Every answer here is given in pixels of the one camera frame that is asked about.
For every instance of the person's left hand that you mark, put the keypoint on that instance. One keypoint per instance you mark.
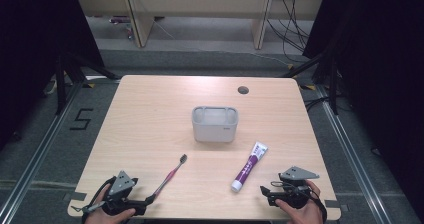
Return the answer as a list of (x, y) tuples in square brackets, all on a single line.
[(100, 217)]

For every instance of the black curtain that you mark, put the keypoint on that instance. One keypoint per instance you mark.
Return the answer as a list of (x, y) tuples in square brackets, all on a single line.
[(383, 67), (30, 50)]

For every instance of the person's right hand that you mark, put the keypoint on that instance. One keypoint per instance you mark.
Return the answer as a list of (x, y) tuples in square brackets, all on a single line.
[(306, 215)]

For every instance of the grey plastic toothbrush holder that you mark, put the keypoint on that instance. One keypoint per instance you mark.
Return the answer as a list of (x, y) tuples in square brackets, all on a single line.
[(215, 130)]

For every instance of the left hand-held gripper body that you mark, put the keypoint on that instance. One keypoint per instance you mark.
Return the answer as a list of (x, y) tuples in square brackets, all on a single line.
[(122, 184)]

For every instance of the black metal stand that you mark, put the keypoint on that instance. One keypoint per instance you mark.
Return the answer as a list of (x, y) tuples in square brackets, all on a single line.
[(333, 84), (61, 84)]

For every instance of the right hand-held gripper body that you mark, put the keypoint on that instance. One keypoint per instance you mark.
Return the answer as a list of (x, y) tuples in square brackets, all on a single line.
[(296, 174)]

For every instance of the purple and white toothpaste tube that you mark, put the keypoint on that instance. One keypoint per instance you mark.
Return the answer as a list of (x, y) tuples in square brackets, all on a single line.
[(248, 167)]

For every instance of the pink toothbrush with dark bristles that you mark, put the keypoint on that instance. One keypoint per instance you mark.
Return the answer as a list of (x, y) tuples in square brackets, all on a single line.
[(169, 176)]

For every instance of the small dark purple object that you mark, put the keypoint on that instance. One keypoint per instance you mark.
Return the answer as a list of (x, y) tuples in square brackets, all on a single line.
[(119, 19)]

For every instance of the metal floor rail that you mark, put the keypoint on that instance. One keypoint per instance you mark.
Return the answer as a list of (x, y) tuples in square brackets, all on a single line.
[(36, 157), (353, 157)]

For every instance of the grey tape strip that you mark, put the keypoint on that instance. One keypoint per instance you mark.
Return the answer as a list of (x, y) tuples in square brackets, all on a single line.
[(76, 196), (332, 204)]

